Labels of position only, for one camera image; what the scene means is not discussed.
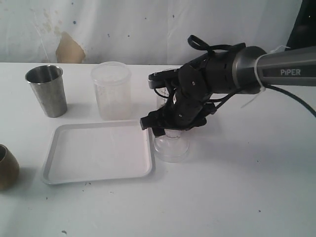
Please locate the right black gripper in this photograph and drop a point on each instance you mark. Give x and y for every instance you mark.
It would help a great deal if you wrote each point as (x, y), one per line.
(185, 108)

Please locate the clear shaker lid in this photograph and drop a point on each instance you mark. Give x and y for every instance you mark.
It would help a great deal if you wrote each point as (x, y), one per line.
(171, 147)

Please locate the stainless steel cup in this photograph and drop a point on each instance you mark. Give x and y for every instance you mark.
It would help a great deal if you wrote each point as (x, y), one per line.
(47, 84)

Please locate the brown wooden cup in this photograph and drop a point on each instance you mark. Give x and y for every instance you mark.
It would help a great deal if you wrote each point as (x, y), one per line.
(9, 168)

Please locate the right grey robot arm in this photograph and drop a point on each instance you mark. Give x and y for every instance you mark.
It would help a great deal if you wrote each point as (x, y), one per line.
(231, 71)

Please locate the clear graduated shaker body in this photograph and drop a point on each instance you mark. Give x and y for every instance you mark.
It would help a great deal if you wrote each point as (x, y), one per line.
(165, 99)

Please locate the white rectangular tray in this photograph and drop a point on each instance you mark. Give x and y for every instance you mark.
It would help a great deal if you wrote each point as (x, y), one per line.
(97, 151)

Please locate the translucent plastic container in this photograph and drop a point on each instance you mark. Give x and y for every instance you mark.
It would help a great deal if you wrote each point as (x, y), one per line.
(112, 85)

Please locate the dark object at right edge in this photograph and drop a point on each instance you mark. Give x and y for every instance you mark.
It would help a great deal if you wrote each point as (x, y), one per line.
(304, 30)

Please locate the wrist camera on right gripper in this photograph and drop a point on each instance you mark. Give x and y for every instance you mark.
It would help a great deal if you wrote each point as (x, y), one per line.
(163, 79)

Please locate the white cable tie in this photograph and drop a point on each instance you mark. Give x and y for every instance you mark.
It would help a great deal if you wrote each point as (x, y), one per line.
(262, 88)

